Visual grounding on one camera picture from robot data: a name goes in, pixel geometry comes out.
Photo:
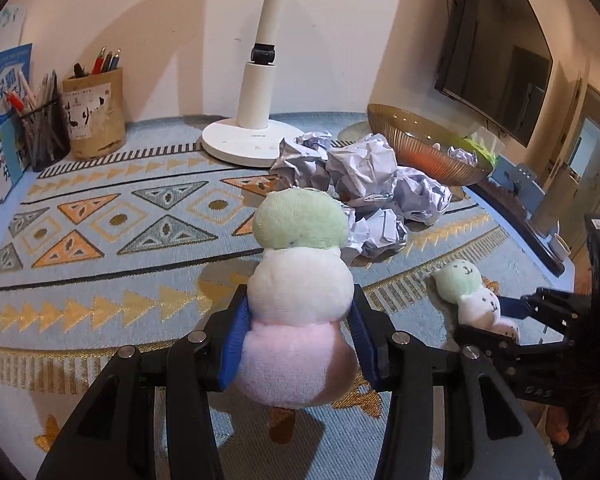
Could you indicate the paper-wrapped pen holder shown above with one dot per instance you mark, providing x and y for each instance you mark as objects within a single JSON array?
[{"x": 95, "y": 115}]

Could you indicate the green tissue pack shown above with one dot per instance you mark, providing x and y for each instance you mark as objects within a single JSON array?
[{"x": 485, "y": 142}]

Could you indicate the person's right hand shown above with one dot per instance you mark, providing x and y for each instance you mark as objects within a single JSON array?
[{"x": 556, "y": 425}]

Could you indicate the black marker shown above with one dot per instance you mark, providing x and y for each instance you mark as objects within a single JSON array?
[{"x": 79, "y": 70}]

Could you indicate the red pen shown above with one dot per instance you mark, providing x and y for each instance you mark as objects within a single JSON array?
[{"x": 99, "y": 60}]

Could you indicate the metal thermos bottle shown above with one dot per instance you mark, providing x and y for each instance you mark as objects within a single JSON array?
[{"x": 555, "y": 205}]

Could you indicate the blue-grey box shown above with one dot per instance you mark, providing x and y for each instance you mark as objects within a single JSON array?
[{"x": 515, "y": 175}]

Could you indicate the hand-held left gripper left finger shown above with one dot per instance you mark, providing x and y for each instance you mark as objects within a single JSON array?
[{"x": 232, "y": 345}]

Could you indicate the blue printed book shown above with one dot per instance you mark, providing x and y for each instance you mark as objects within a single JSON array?
[{"x": 5, "y": 75}]

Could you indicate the patterned blue table mat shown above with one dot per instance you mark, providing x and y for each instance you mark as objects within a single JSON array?
[{"x": 130, "y": 265}]

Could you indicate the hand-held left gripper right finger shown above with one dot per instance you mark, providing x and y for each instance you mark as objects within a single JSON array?
[{"x": 366, "y": 342}]

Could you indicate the small white cup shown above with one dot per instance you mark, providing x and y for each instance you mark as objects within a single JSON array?
[{"x": 561, "y": 245}]

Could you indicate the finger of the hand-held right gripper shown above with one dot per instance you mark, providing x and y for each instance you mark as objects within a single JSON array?
[
  {"x": 555, "y": 310},
  {"x": 495, "y": 342}
]

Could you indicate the wooden door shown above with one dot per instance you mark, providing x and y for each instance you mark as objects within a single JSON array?
[{"x": 597, "y": 145}]

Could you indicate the small green white plush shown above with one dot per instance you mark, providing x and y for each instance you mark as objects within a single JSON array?
[{"x": 472, "y": 305}]

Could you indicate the bunch of pens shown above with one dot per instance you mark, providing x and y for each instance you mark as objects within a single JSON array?
[{"x": 35, "y": 95}]

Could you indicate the black mesh pen holder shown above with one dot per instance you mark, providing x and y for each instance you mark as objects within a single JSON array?
[{"x": 45, "y": 137}]

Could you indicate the black wall-mounted television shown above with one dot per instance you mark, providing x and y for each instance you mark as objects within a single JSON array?
[{"x": 500, "y": 50}]

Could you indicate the paper note on wall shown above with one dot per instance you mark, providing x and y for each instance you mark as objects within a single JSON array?
[{"x": 7, "y": 27}]

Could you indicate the pale green plate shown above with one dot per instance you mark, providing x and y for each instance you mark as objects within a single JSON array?
[{"x": 352, "y": 132}]

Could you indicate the large green white pink plush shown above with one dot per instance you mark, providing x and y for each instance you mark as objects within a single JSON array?
[{"x": 300, "y": 280}]

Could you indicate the grey pen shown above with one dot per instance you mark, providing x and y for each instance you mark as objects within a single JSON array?
[{"x": 107, "y": 62}]

